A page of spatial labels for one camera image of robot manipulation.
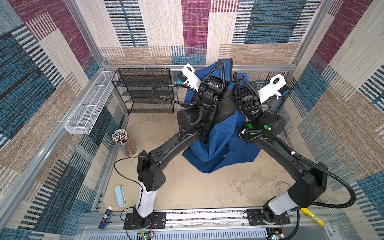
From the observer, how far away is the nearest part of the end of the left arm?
425 millimetres

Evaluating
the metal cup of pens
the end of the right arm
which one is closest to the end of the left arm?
the end of the right arm

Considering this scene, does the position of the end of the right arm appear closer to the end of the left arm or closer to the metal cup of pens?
the end of the left arm

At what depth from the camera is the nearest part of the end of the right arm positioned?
1.39ft
